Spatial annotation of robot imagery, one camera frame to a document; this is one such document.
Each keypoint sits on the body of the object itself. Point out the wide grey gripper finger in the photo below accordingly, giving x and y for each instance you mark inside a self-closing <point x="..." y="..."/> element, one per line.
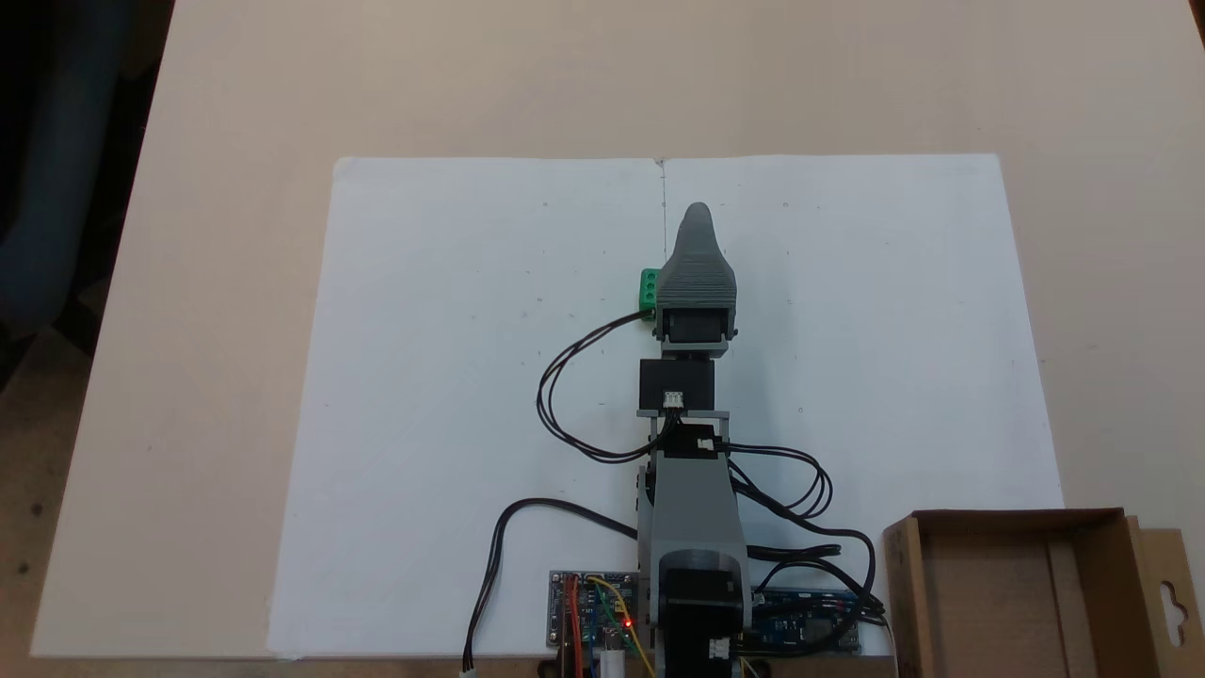
<point x="697" y="273"/>

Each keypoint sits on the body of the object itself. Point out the green die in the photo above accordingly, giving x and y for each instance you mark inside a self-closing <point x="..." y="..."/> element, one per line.
<point x="649" y="290"/>

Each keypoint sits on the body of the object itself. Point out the dark blue chair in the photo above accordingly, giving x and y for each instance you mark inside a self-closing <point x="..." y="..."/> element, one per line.
<point x="56" y="188"/>

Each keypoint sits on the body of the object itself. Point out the brown cardboard box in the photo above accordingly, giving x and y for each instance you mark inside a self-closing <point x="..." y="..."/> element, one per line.
<point x="988" y="603"/>

